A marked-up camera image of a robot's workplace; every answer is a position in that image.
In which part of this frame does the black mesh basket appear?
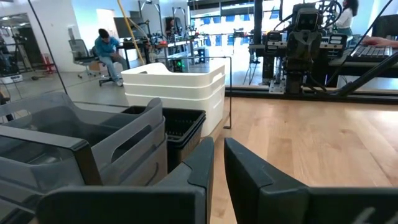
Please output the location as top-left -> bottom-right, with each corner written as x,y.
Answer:
167,124 -> 206,174
121,105 -> 206,141
166,119 -> 206,146

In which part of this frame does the black aluminium table frame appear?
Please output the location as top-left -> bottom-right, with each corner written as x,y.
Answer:
225,51 -> 398,105

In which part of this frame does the long yellow cable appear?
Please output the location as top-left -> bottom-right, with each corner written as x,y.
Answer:
116,0 -> 146,65

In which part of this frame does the seated person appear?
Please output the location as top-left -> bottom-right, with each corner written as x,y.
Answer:
94,28 -> 129,87

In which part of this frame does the gray office chair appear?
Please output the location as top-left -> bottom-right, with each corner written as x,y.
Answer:
68,39 -> 95,78

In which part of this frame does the black keyboard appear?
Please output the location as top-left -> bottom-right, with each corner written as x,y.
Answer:
346,45 -> 398,63

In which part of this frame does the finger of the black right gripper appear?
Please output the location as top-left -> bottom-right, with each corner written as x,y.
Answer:
304,30 -> 323,72
286,30 -> 305,72

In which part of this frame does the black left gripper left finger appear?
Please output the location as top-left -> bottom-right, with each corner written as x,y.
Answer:
36,136 -> 215,224

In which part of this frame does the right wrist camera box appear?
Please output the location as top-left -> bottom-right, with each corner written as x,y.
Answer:
292,3 -> 323,32

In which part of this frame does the standing person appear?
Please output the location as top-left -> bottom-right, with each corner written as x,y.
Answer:
334,0 -> 360,37

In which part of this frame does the gray translucent plastic basket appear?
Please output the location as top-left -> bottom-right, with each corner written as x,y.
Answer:
0,136 -> 169,224
0,91 -> 165,187
0,116 -> 167,206

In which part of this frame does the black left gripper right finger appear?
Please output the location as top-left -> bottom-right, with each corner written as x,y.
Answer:
223,137 -> 398,224

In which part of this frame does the dark flat monitor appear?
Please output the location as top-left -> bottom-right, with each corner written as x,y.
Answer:
113,17 -> 141,39

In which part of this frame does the person's hand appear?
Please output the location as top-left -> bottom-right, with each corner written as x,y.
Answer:
362,35 -> 398,49

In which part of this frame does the black box green light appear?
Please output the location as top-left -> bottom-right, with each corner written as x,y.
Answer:
172,58 -> 188,73

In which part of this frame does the black tripod stand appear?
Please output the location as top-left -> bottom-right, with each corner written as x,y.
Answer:
11,33 -> 29,74

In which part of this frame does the gray computer monitor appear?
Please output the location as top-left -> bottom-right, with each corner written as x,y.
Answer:
371,14 -> 398,40

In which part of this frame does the white plastic basket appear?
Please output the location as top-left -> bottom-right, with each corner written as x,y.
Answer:
123,74 -> 226,101
121,62 -> 226,88
125,85 -> 225,138

